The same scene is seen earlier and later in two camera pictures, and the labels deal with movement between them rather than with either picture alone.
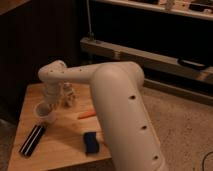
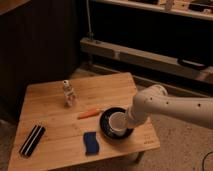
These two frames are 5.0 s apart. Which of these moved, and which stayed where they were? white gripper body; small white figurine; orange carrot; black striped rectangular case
Moved: white gripper body
Stayed: small white figurine; black striped rectangular case; orange carrot
